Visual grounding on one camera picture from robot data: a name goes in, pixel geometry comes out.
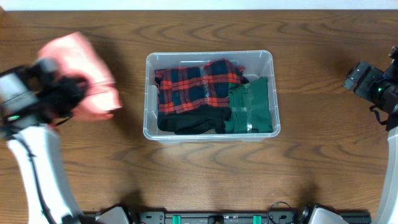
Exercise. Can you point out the pink cloth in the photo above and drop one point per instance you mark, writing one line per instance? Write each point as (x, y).
(77, 58)

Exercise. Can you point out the red plaid shirt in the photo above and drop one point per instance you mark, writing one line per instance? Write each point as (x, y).
(184, 89)

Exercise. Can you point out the black mounting rail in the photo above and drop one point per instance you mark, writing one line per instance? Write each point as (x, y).
(279, 212)

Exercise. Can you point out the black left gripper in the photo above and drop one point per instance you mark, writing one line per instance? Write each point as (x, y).
(72, 94)

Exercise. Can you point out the black cloth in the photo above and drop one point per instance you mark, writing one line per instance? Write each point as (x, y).
(197, 121)

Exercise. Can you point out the dark green cloth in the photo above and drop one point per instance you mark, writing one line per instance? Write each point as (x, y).
(249, 104)

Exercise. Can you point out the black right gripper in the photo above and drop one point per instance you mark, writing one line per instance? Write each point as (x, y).
(366, 90)

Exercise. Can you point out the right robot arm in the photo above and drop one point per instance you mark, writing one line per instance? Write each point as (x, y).
(380, 88)

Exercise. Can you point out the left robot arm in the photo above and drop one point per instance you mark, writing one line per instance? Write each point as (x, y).
(33, 102)

